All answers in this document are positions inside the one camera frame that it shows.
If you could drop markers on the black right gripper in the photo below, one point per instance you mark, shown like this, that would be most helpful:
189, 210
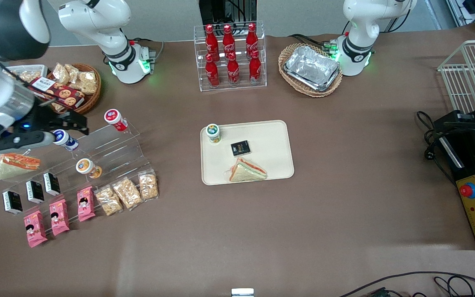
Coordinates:
41, 119

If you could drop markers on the green gum canister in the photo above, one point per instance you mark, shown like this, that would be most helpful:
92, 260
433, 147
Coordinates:
213, 133

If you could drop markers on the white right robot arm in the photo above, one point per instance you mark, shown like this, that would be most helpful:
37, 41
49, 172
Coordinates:
97, 16

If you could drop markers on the blue gum canister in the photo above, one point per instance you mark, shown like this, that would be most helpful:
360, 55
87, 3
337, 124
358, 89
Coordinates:
65, 140

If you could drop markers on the red gum canister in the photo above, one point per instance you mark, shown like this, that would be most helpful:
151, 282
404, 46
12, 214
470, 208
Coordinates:
115, 119

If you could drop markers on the orange gum canister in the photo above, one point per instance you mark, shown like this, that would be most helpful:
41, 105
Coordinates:
87, 167

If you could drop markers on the white rectangular plastic tray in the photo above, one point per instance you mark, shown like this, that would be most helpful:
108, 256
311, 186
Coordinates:
41, 69

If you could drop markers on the aluminium foil tray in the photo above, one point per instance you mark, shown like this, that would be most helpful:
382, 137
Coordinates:
311, 68

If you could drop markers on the beige plastic serving tray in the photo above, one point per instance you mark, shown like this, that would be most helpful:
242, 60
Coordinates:
266, 144

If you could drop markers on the clear bag of puffed snacks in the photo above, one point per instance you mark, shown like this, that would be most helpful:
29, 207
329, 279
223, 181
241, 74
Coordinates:
58, 107
72, 71
87, 82
61, 73

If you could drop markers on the dark brown wicker basket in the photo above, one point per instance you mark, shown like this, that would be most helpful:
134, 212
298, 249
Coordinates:
91, 101

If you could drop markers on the red cookie box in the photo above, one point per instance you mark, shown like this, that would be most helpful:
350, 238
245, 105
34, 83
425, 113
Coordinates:
64, 95

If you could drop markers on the clear acrylic stepped display stand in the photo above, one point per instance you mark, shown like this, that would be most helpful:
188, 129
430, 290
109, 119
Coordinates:
114, 152

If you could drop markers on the clear bag of brown snacks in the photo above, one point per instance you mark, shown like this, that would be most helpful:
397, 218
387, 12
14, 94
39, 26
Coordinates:
30, 76

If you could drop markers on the black and white snack box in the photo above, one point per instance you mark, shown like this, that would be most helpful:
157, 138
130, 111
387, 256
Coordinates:
12, 202
35, 192
52, 184

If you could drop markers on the wrapped triangle sandwich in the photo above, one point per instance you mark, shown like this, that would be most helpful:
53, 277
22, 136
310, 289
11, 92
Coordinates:
245, 171
15, 167

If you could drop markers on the pink snack packet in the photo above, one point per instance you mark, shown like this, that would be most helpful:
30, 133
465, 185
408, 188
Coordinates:
34, 229
85, 203
59, 217

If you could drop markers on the clear bag of crackers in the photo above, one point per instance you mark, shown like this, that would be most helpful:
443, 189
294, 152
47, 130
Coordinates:
108, 201
148, 185
127, 193

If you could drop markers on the red cola bottle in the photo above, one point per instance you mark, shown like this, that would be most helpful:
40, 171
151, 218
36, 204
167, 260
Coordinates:
212, 73
252, 39
233, 71
211, 41
228, 40
255, 69

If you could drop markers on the small black gold-print box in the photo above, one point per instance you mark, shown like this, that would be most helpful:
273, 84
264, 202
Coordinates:
240, 148

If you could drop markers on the clear acrylic bottle rack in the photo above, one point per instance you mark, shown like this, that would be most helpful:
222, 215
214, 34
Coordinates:
241, 84

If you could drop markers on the light wicker basket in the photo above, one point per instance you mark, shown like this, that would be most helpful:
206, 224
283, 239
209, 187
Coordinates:
291, 82

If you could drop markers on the dark equipment rack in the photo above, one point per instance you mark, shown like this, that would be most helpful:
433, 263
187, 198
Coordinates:
221, 10

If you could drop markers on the small white block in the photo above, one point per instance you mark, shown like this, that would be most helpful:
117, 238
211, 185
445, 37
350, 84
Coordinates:
242, 293

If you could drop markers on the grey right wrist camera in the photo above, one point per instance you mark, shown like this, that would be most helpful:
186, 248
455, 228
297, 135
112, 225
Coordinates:
35, 140

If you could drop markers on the metal frame shelf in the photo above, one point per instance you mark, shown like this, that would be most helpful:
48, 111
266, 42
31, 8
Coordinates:
474, 10

